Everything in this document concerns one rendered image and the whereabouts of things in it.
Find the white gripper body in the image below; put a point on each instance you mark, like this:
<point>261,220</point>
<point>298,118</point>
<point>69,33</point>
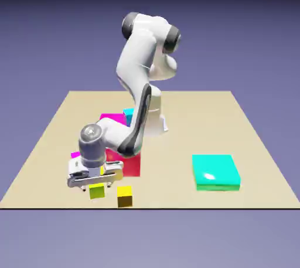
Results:
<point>93,180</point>

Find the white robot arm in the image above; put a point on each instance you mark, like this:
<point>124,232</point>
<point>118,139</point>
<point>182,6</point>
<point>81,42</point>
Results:
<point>137,61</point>

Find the small lime cube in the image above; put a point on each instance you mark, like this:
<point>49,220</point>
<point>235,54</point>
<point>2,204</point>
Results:
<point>97,191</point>

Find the small yellow cube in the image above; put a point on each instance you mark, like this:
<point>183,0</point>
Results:
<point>125,196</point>

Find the small magenta cube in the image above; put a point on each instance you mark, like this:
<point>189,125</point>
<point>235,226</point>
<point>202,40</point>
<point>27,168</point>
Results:
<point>75,155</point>

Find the small cyan cube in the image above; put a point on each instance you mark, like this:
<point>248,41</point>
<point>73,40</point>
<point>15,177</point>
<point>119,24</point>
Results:
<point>128,115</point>

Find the large pink box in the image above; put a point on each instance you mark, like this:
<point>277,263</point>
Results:
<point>131,166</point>

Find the large turquoise box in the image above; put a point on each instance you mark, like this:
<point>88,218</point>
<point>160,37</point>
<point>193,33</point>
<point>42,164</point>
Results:
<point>215,171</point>

